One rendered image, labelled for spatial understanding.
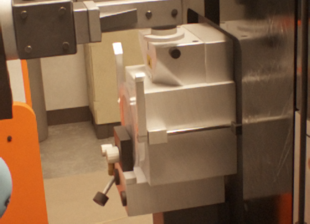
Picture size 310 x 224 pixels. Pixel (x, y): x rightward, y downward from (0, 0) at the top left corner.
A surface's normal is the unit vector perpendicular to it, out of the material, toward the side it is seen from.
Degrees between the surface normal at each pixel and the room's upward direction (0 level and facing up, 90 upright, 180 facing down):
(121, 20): 90
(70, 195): 0
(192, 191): 90
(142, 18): 90
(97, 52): 90
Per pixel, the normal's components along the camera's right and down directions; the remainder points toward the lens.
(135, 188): 0.21, 0.31
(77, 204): -0.05, -0.94
